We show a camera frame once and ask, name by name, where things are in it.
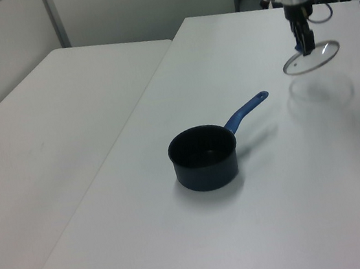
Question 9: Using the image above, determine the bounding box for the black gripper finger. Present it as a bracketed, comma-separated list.
[297, 19, 319, 58]
[289, 19, 306, 52]

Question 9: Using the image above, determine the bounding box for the dark blue saucepan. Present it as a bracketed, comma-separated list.
[159, 90, 284, 198]

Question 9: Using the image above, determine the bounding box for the glass lid with blue knob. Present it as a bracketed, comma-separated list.
[278, 36, 345, 78]

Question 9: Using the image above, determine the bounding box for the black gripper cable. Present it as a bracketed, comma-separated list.
[304, 0, 336, 26]

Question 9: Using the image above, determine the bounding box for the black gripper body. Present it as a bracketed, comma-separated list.
[282, 0, 316, 27]

